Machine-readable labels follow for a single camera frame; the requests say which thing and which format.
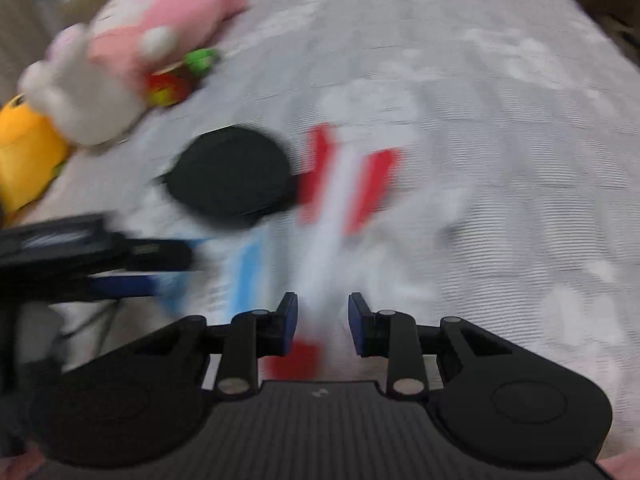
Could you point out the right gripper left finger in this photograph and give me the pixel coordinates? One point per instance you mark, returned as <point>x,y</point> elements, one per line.
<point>275,330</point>

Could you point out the yellow plush toy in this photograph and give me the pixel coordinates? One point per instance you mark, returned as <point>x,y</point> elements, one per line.
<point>33,154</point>

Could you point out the white red rocket container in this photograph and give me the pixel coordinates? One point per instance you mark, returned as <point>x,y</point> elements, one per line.
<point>338,193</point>

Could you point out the white patterned tablecloth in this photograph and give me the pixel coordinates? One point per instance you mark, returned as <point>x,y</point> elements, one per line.
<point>516,201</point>

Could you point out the black blue round lid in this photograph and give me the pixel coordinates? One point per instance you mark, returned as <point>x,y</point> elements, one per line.
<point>233,177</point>

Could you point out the pink white plush toy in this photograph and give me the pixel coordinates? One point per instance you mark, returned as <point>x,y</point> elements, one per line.
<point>91,84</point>

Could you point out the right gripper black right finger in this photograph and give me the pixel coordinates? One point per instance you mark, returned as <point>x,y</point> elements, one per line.
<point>370,330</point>

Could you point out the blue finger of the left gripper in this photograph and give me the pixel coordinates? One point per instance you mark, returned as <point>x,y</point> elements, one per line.
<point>156,255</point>
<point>124,286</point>

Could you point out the red green yellow plush strawberry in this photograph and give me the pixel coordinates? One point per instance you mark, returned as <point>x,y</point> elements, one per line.
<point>174,83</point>

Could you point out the blue white wipes packet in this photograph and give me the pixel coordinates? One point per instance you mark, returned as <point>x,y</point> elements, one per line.
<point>235,269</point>

